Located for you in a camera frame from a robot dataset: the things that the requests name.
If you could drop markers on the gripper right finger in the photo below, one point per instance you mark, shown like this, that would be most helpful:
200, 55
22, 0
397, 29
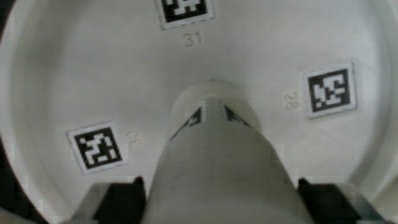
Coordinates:
337, 203

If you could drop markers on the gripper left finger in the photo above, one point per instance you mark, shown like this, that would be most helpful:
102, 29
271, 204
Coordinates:
113, 204

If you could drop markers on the white cylindrical table leg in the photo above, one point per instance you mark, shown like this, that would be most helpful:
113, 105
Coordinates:
221, 183

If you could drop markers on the white round table top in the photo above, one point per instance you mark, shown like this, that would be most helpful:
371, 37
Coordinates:
104, 56

